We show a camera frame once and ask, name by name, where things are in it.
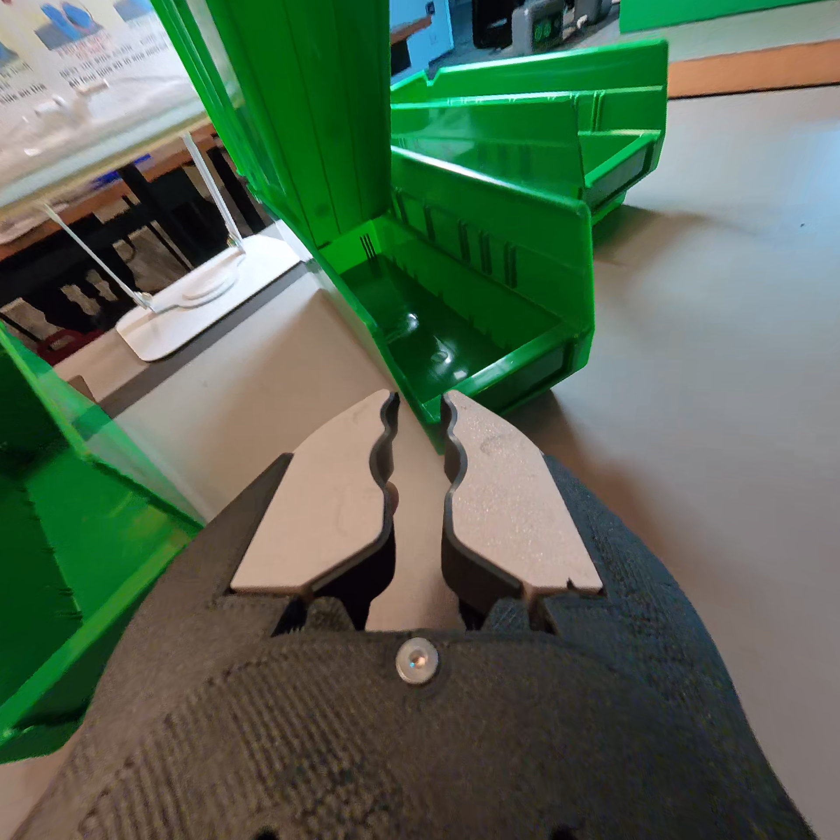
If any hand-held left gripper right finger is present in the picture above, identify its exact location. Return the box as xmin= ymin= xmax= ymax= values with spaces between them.
xmin=440 ymin=390 xmax=605 ymax=630

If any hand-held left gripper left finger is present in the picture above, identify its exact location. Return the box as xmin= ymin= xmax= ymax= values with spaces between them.
xmin=230 ymin=388 xmax=401 ymax=630

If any grey desk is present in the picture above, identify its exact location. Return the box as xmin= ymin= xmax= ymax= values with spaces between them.
xmin=0 ymin=82 xmax=840 ymax=840

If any wooden document stand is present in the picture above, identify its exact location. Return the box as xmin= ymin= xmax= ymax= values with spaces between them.
xmin=0 ymin=0 xmax=306 ymax=363

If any grey portable power station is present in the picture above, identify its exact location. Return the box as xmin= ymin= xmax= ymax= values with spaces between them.
xmin=511 ymin=0 xmax=567 ymax=53

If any white printed instruction sheet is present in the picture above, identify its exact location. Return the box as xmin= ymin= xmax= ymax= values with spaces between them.
xmin=0 ymin=0 xmax=211 ymax=191

